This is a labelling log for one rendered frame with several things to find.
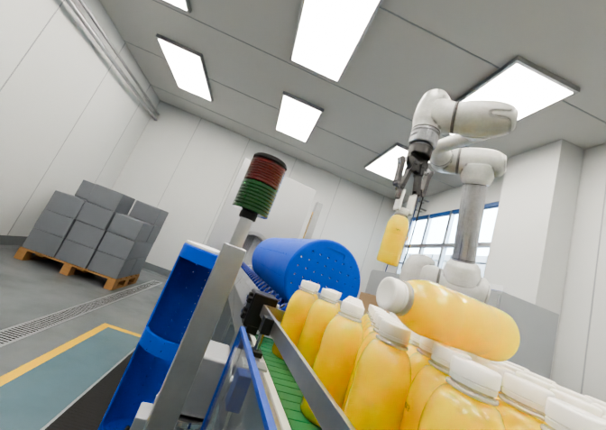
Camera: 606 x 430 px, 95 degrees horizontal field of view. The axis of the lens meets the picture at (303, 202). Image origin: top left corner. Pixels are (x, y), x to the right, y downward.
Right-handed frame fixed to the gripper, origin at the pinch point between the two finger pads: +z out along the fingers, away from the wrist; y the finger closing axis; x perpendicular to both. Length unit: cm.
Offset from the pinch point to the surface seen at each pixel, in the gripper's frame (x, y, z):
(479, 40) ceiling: -90, -85, -199
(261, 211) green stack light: 29, 44, 24
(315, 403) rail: 40, 31, 45
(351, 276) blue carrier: -17.7, 0.7, 26.7
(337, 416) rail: 45, 31, 43
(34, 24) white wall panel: -274, 312, -109
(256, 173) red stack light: 29, 47, 19
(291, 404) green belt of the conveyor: 28, 28, 51
